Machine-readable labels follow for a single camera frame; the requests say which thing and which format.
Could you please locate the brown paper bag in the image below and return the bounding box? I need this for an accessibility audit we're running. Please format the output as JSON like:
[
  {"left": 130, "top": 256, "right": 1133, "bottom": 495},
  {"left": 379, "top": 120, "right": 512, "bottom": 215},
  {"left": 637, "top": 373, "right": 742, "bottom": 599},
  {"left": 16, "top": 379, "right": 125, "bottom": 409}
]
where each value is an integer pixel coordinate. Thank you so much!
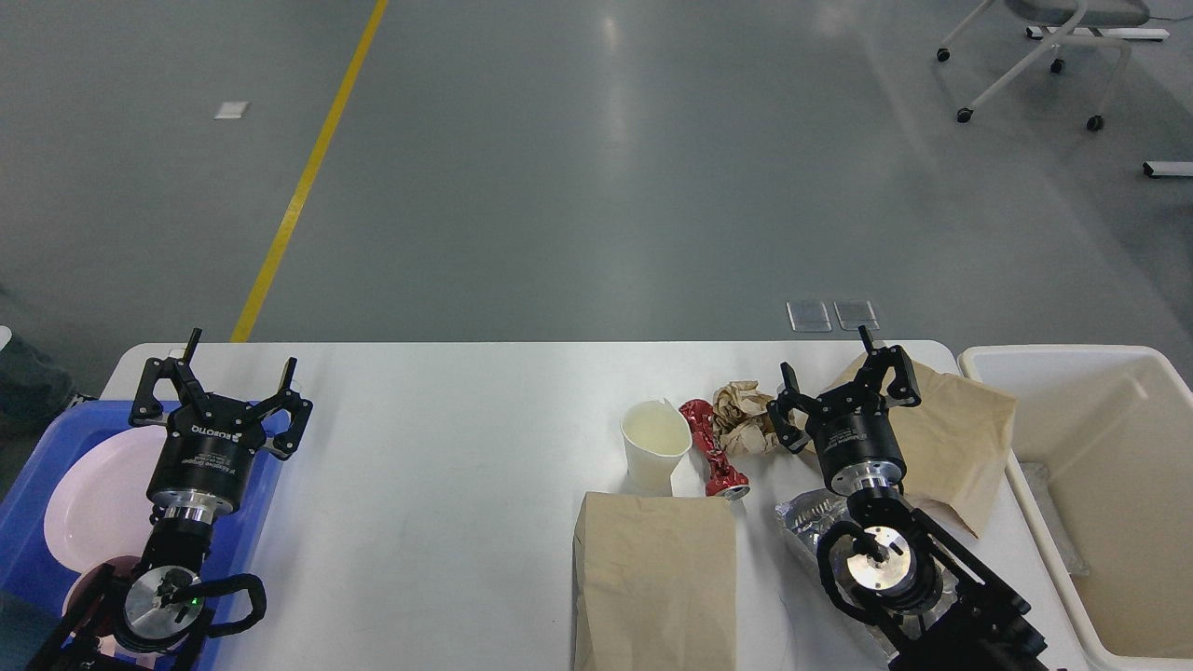
[
  {"left": 571, "top": 492, "right": 737, "bottom": 670},
  {"left": 801, "top": 353, "right": 1018, "bottom": 538}
]

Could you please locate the blue plastic tray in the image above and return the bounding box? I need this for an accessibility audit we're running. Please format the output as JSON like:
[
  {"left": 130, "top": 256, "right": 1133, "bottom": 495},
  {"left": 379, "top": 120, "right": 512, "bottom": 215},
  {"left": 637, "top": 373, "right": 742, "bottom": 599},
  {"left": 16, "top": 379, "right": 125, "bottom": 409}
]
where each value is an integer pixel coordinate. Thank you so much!
[{"left": 4, "top": 401, "right": 284, "bottom": 670}]

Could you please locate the front brown paper bag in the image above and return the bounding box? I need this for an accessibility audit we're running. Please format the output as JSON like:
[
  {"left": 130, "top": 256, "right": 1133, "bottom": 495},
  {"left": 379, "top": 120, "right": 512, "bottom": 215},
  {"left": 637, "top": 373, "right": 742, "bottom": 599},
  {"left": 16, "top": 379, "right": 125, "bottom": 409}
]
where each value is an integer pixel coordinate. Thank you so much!
[{"left": 571, "top": 492, "right": 737, "bottom": 670}]

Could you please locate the crushed red can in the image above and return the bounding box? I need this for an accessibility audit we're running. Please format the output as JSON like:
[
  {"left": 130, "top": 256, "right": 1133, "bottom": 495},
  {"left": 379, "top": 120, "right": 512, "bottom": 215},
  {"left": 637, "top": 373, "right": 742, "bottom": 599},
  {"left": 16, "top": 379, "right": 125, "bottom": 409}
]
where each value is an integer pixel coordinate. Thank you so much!
[{"left": 679, "top": 399, "right": 750, "bottom": 501}]

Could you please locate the white office chair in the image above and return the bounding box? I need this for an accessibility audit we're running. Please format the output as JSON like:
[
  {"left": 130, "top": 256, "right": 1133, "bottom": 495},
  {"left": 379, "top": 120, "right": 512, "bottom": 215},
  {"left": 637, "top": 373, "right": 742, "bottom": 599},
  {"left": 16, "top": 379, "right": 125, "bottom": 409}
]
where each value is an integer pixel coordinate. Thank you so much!
[{"left": 956, "top": 1, "right": 1151, "bottom": 133}]

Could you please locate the left floor outlet plate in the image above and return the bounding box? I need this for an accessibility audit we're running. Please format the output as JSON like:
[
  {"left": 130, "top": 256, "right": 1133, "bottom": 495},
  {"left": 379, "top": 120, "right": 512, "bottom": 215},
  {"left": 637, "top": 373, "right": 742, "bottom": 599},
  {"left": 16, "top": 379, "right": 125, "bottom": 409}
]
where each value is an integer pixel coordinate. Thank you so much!
[{"left": 787, "top": 300, "right": 834, "bottom": 333}]

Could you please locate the pink mug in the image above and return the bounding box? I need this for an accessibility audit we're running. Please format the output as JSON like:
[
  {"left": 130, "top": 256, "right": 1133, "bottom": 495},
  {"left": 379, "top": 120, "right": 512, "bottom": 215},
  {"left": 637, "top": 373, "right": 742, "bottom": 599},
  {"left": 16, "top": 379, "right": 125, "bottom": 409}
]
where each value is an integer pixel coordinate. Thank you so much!
[{"left": 62, "top": 554, "right": 161, "bottom": 670}]

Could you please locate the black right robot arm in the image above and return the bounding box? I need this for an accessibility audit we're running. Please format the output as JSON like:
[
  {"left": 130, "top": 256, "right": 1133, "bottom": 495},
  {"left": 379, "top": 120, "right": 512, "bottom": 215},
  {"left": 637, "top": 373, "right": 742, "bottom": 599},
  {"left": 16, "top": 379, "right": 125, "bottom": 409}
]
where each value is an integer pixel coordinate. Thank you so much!
[{"left": 767, "top": 327, "right": 1047, "bottom": 670}]

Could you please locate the floor outlet plate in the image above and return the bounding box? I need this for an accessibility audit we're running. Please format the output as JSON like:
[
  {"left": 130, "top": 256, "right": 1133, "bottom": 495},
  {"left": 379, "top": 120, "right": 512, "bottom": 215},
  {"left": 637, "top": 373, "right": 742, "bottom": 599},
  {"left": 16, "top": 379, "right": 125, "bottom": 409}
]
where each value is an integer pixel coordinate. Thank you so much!
[
  {"left": 832, "top": 300, "right": 880, "bottom": 331},
  {"left": 787, "top": 300, "right": 834, "bottom": 333}
]

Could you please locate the crumpled brown paper ball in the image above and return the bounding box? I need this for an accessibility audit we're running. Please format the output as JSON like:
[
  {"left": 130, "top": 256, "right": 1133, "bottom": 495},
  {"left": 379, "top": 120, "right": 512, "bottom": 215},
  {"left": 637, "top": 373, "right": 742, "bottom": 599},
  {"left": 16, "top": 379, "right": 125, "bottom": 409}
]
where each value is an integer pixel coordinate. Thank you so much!
[{"left": 712, "top": 378, "right": 781, "bottom": 456}]

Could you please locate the pink plate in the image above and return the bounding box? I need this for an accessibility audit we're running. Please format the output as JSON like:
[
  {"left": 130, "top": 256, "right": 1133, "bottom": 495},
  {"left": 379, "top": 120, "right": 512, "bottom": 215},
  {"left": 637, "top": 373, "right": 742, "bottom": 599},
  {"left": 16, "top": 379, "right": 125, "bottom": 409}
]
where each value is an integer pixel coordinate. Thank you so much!
[{"left": 43, "top": 426, "right": 166, "bottom": 574}]

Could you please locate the right floor outlet plate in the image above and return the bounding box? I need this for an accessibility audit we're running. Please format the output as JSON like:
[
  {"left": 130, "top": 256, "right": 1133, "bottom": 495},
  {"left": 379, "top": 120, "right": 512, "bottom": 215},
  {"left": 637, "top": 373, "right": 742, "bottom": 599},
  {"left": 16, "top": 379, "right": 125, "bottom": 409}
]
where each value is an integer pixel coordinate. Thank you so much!
[{"left": 832, "top": 300, "right": 880, "bottom": 331}]

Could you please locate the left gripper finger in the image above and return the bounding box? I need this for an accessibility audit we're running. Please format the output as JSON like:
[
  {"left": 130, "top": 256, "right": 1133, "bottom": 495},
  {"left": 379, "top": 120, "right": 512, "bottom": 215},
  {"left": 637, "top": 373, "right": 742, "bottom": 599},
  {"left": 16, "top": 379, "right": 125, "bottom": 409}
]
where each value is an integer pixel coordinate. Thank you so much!
[
  {"left": 129, "top": 327, "right": 225, "bottom": 439},
  {"left": 224, "top": 356, "right": 314, "bottom": 461}
]

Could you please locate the white rail behind chair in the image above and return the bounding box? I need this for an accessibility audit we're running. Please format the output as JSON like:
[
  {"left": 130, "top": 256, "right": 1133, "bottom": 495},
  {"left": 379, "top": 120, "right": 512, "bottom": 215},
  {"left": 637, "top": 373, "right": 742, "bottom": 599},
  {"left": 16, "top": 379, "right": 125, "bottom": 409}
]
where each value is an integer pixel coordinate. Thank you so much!
[{"left": 1025, "top": 25, "right": 1169, "bottom": 42}]

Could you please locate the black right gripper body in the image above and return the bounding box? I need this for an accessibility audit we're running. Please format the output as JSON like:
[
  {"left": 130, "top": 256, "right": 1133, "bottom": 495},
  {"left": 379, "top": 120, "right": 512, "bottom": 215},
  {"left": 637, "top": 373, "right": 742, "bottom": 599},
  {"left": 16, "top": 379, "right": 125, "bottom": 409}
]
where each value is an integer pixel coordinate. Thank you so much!
[{"left": 808, "top": 410, "right": 907, "bottom": 495}]

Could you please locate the white bar on floor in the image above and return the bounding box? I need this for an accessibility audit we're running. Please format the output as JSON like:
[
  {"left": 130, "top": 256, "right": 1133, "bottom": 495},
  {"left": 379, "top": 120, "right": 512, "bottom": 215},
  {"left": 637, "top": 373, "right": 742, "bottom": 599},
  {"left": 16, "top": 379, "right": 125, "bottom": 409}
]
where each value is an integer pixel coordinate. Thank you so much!
[{"left": 1142, "top": 160, "right": 1193, "bottom": 179}]

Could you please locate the white paper cup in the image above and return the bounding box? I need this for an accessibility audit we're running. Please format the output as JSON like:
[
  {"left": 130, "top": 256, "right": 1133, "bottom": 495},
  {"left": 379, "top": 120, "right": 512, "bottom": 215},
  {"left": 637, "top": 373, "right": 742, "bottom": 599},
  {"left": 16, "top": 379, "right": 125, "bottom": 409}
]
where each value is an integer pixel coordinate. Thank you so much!
[{"left": 622, "top": 398, "right": 692, "bottom": 493}]

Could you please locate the beige plastic bin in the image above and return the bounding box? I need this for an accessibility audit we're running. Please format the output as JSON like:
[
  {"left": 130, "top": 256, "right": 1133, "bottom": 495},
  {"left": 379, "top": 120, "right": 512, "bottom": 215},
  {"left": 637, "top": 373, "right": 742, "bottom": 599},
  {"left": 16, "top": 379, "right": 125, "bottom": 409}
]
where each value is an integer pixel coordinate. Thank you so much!
[{"left": 958, "top": 344, "right": 1192, "bottom": 670}]

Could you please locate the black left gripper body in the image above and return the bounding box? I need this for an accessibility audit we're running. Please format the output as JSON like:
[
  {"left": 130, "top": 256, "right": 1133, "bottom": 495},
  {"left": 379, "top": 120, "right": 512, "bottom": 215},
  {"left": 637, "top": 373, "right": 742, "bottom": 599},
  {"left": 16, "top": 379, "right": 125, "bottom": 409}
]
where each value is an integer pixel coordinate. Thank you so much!
[{"left": 146, "top": 415, "right": 266, "bottom": 523}]

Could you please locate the right brown paper bag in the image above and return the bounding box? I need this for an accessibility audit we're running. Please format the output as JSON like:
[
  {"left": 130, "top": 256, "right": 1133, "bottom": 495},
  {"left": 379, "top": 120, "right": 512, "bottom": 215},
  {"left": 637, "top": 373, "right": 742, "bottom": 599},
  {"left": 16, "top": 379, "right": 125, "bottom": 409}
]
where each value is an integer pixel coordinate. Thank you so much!
[{"left": 801, "top": 353, "right": 1018, "bottom": 538}]

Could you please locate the silver foil wrapper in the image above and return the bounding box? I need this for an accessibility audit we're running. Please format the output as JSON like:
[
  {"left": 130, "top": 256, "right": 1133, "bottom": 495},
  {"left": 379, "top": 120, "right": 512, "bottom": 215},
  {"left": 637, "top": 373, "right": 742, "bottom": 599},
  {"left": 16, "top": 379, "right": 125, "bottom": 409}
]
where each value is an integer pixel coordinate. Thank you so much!
[{"left": 775, "top": 490, "right": 958, "bottom": 665}]

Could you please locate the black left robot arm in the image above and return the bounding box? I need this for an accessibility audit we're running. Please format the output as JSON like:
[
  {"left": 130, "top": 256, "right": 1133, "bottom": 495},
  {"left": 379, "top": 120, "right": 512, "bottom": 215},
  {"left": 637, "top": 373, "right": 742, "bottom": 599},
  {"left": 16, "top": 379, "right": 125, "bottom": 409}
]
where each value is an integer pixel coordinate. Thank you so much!
[{"left": 27, "top": 330, "right": 314, "bottom": 670}]

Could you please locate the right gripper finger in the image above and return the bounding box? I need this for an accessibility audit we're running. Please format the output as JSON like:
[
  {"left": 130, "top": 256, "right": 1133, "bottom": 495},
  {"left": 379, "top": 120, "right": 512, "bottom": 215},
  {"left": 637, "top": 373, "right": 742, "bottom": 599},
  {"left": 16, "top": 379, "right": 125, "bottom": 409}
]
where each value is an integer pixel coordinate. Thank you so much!
[
  {"left": 766, "top": 362, "right": 821, "bottom": 455},
  {"left": 846, "top": 324, "right": 922, "bottom": 415}
]

